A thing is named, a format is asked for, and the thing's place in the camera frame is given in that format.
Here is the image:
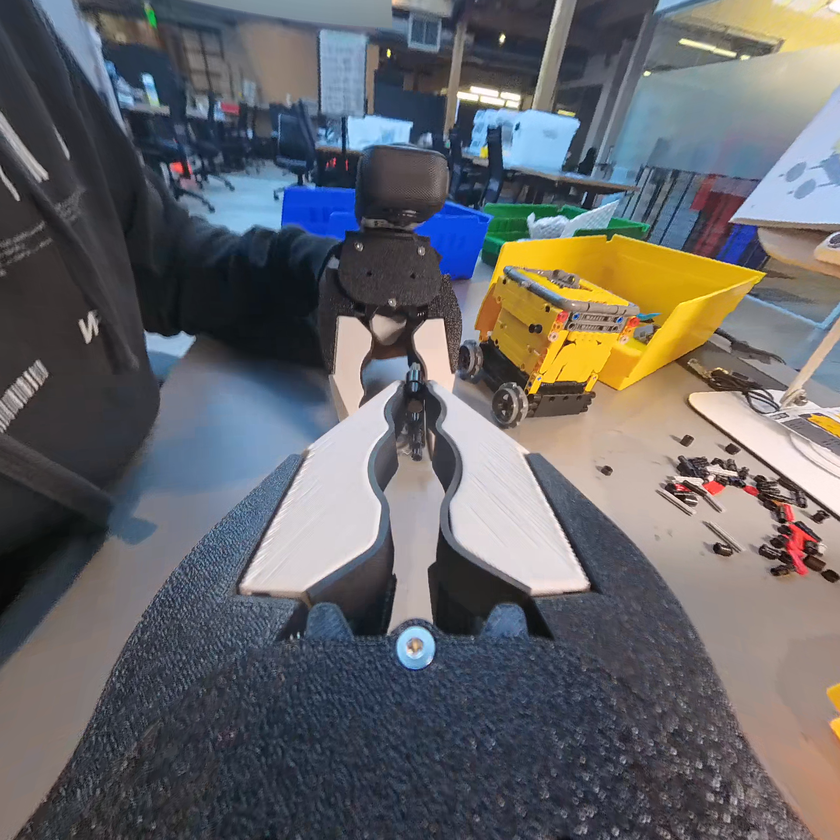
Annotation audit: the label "green plastic bin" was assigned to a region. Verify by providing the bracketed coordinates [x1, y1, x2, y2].
[479, 201, 651, 263]

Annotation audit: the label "black brick connector piece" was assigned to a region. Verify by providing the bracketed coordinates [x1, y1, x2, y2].
[398, 361, 431, 463]

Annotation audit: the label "frosted glass partition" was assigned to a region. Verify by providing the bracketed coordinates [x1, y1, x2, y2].
[611, 46, 840, 198]

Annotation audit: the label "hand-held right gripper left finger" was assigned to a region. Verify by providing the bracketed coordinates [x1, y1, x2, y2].
[238, 381, 410, 620]

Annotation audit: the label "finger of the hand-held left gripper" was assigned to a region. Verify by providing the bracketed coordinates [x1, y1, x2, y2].
[329, 315, 401, 421]
[410, 322, 458, 395]

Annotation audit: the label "red and blue crates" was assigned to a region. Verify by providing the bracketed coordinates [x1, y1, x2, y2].
[689, 178, 762, 263]

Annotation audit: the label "black cable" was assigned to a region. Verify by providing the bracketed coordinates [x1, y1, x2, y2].
[686, 357, 788, 410]

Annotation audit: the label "person's left forearm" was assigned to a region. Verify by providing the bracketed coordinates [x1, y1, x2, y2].
[125, 224, 345, 368]

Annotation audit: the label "printed picture sheet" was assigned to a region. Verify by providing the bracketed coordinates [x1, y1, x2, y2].
[729, 86, 840, 235]

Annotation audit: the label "white oval board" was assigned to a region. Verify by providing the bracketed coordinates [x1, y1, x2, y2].
[689, 390, 840, 515]

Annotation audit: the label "pile of small brick pieces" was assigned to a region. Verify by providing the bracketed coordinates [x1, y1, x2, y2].
[657, 431, 840, 585]

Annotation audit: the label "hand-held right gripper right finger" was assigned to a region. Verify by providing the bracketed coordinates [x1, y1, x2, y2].
[427, 381, 594, 620]

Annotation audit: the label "black office chair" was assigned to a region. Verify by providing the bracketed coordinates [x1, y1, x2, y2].
[273, 103, 322, 198]
[138, 112, 217, 211]

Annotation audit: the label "blue plastic bin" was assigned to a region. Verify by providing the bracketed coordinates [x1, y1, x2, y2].
[280, 184, 490, 280]

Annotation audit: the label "grey desk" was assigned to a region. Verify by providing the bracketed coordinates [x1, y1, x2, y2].
[0, 283, 840, 840]

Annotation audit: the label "building instruction booklet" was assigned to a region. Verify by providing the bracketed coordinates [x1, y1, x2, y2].
[768, 405, 840, 460]

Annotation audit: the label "white storage box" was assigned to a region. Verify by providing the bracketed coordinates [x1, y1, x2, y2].
[470, 109, 581, 172]

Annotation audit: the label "yellow toy brick vehicle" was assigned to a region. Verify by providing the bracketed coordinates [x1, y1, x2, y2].
[456, 266, 644, 427]

